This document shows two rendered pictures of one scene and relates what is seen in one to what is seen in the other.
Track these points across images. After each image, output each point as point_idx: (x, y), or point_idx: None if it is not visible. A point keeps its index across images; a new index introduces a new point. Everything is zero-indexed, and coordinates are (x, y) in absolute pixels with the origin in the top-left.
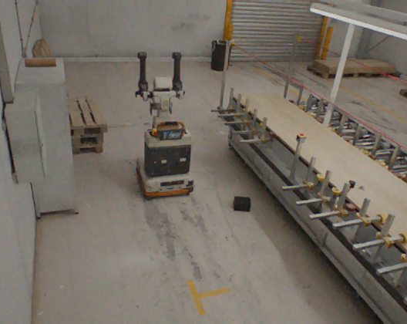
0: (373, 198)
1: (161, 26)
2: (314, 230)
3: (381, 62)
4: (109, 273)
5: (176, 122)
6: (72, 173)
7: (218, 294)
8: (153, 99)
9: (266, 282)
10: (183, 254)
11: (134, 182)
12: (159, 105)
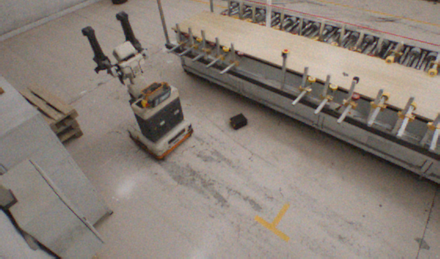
0: (360, 80)
1: None
2: (307, 117)
3: None
4: (190, 254)
5: (160, 84)
6: (91, 187)
7: (284, 213)
8: (124, 71)
9: (306, 180)
10: (232, 195)
11: (137, 149)
12: (131, 74)
